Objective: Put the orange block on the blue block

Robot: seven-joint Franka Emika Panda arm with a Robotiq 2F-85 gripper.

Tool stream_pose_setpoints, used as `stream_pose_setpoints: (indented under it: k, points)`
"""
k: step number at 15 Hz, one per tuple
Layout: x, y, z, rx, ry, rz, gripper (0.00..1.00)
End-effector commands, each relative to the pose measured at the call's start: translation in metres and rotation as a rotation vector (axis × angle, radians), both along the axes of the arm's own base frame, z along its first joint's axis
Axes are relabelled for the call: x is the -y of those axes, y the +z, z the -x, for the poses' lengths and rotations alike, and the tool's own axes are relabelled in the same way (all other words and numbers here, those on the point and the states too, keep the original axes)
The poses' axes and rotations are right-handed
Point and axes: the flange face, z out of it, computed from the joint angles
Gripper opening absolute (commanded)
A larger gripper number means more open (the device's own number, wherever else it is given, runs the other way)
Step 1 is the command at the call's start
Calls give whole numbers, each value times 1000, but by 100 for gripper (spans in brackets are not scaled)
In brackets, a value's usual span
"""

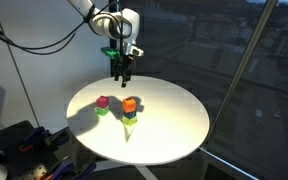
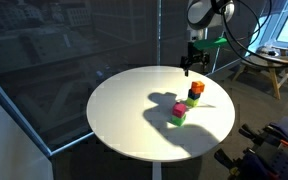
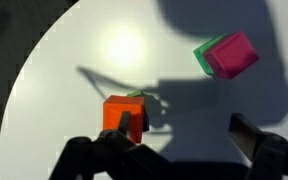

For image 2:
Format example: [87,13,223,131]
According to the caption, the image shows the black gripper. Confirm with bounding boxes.
[179,42,212,78]

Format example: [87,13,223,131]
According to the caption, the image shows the orange cube block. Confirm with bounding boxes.
[190,80,206,95]

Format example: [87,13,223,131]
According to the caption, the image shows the yellow-green cube block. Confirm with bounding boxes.
[186,97,200,108]

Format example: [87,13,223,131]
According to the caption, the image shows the magenta cube block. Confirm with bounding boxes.
[172,102,188,119]

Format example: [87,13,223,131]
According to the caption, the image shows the green cube block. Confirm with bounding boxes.
[170,114,187,127]

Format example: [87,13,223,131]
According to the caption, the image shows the small items on chair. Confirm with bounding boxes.
[259,45,280,56]

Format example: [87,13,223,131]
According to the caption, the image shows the wooden lounge chair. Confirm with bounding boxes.
[233,44,288,101]

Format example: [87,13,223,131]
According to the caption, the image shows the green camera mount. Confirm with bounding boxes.
[192,36,229,51]

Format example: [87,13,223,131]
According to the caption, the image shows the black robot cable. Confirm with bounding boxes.
[210,0,288,69]

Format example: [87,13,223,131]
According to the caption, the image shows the white table pedestal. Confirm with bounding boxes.
[151,160,163,180]

